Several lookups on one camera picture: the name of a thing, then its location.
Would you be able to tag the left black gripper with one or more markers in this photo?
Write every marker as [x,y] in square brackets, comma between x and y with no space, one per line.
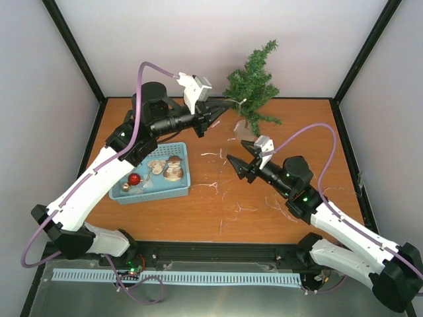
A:
[205,117]

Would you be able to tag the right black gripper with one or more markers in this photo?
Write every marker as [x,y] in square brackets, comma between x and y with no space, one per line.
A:
[244,168]

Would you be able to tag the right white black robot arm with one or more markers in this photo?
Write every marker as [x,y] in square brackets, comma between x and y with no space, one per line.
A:
[391,271]

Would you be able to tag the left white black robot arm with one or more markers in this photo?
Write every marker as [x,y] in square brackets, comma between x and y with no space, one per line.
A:
[153,115]

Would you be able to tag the small green christmas tree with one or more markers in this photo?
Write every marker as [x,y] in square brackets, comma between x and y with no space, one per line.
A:
[250,88]

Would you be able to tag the snowman ornament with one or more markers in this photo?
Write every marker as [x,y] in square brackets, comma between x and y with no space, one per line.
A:
[173,171]

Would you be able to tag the beige wooden heart ornament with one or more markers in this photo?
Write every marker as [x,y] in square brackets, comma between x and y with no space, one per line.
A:
[156,166]

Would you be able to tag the blue plastic basket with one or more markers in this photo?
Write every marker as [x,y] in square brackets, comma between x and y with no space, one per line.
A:
[154,187]

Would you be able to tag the red ball ornament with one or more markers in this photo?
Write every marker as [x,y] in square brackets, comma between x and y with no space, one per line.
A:
[134,179]

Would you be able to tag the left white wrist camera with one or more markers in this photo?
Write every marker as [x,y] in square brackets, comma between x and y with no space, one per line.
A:
[196,88]

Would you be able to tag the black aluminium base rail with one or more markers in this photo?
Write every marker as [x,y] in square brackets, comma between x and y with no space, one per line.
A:
[215,256]

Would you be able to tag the light blue cable duct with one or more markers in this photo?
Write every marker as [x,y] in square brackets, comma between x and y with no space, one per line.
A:
[184,278]

